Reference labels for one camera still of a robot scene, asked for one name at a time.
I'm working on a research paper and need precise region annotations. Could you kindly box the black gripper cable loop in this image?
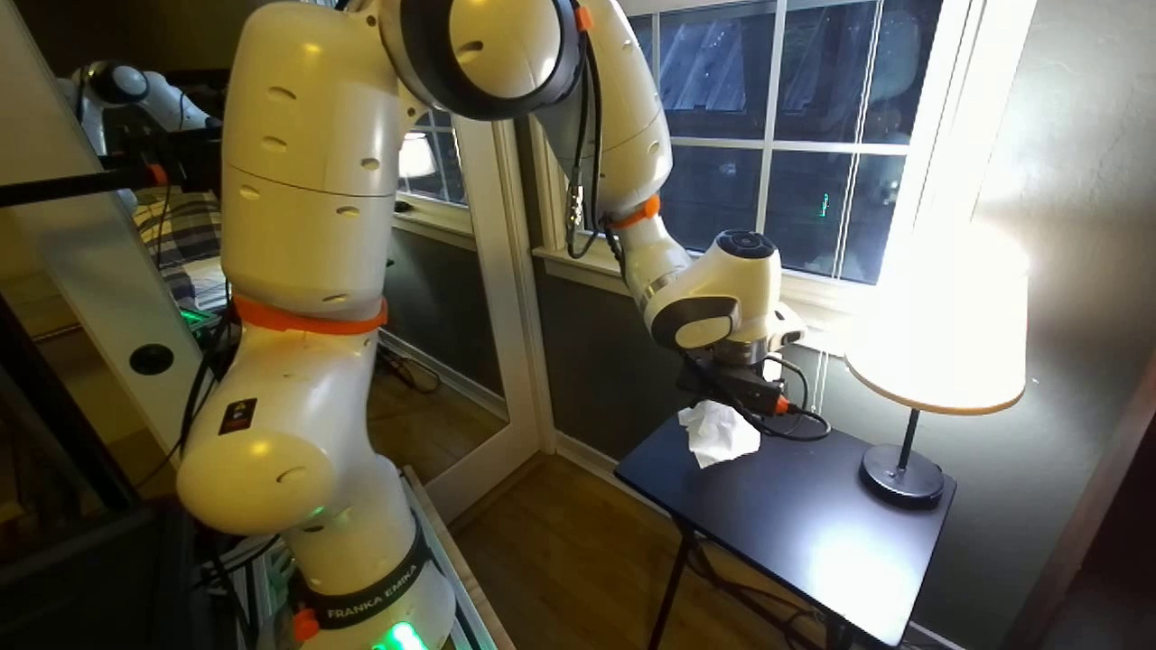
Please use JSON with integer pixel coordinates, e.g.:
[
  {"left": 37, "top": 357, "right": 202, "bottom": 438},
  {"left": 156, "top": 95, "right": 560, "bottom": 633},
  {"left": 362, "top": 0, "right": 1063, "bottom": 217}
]
[{"left": 757, "top": 354, "right": 837, "bottom": 445}]

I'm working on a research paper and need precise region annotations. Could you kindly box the white framed window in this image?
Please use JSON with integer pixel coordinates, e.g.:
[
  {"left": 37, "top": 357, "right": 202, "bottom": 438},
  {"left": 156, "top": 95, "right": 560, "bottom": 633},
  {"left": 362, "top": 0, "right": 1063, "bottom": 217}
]
[{"left": 518, "top": 0, "right": 1040, "bottom": 336}]

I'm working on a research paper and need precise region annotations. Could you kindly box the black cabinet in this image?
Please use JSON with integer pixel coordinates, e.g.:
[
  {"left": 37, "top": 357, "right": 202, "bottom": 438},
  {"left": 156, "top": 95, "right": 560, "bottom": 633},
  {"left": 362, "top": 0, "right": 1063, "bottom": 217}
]
[{"left": 0, "top": 298, "right": 211, "bottom": 650}]

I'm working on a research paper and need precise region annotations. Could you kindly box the black metal rod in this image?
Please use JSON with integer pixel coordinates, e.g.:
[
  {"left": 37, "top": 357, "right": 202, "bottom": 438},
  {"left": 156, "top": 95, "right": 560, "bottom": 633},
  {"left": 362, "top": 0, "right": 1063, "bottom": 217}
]
[{"left": 0, "top": 167, "right": 167, "bottom": 211}]

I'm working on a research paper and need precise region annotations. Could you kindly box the white door frame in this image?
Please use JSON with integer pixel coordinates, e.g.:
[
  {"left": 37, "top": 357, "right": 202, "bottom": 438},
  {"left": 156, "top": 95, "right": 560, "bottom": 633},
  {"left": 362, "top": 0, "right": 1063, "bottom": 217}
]
[{"left": 376, "top": 111, "right": 560, "bottom": 522}]

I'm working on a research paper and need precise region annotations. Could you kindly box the table lamp with white shade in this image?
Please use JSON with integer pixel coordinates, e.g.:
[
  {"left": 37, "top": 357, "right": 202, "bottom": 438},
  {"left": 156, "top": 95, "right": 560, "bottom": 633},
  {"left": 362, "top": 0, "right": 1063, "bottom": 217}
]
[{"left": 842, "top": 213, "right": 1035, "bottom": 505}]

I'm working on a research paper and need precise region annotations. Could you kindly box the white slanted panel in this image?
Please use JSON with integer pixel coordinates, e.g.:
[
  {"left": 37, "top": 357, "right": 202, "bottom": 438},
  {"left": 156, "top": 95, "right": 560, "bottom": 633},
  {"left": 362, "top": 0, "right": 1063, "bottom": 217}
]
[{"left": 0, "top": 0, "right": 211, "bottom": 462}]

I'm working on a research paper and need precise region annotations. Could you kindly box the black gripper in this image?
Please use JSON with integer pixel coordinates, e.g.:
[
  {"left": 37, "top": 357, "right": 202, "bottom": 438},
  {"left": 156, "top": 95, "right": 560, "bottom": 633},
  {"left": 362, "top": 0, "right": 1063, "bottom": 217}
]
[{"left": 691, "top": 341, "right": 790, "bottom": 418}]

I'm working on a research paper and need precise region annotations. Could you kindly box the white tissue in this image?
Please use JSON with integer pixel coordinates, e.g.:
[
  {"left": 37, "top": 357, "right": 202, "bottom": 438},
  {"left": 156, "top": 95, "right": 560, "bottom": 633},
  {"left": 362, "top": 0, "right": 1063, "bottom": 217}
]
[{"left": 677, "top": 396, "right": 767, "bottom": 474}]

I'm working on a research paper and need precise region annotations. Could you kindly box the black side table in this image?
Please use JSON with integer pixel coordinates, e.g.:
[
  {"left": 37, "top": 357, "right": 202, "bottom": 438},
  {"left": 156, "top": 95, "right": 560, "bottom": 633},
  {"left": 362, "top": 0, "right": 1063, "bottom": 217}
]
[{"left": 612, "top": 401, "right": 962, "bottom": 650}]

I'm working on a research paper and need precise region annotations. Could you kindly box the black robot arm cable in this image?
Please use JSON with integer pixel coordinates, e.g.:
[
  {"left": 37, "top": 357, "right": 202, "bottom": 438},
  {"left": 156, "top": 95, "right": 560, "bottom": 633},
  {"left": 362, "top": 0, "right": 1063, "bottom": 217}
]
[{"left": 560, "top": 0, "right": 636, "bottom": 273}]

